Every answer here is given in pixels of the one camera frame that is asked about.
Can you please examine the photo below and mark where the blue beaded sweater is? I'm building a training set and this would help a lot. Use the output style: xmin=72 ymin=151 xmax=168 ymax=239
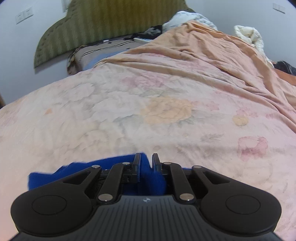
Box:
xmin=28 ymin=152 xmax=194 ymax=197

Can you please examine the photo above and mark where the black clothing on pillow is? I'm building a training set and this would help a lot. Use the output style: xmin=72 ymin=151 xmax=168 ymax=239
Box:
xmin=132 ymin=25 xmax=162 ymax=40

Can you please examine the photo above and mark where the pink floral bed sheet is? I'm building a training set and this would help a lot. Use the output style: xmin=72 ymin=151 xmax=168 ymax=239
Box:
xmin=1 ymin=53 xmax=295 ymax=240

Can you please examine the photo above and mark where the striped brown pillow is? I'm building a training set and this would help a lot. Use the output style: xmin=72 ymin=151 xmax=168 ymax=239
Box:
xmin=67 ymin=38 xmax=151 ymax=75

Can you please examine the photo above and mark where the orange blanket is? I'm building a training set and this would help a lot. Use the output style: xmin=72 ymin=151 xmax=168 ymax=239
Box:
xmin=106 ymin=21 xmax=295 ymax=123

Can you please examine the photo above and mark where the green striped headboard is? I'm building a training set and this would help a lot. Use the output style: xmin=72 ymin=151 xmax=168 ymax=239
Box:
xmin=34 ymin=0 xmax=192 ymax=67

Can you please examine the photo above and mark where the white quilt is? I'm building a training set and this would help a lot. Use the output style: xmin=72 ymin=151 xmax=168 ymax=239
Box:
xmin=162 ymin=11 xmax=218 ymax=33

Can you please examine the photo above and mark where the cream fluffy blanket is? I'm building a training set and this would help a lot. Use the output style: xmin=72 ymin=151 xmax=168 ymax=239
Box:
xmin=234 ymin=25 xmax=274 ymax=68

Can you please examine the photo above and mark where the white wall switch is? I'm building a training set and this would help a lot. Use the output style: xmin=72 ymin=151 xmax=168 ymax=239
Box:
xmin=15 ymin=7 xmax=34 ymax=24

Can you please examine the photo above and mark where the white wall socket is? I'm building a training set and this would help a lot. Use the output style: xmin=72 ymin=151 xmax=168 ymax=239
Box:
xmin=273 ymin=3 xmax=285 ymax=14

